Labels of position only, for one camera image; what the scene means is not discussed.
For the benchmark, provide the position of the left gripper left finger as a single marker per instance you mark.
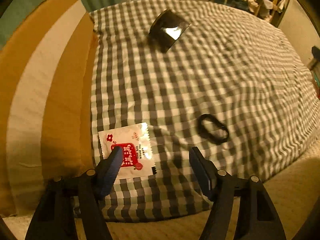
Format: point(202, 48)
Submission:
point(94, 185)

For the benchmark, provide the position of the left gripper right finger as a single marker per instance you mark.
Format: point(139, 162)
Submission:
point(218, 186)

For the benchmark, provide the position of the white red wet wipe sachet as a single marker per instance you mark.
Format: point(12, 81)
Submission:
point(134, 140)

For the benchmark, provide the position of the grey checkered bed sheet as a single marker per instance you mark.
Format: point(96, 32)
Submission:
point(231, 85)

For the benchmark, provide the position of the brown cardboard box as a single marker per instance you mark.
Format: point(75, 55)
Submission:
point(46, 77)

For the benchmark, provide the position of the black tape roll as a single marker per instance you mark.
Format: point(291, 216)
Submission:
point(166, 29)

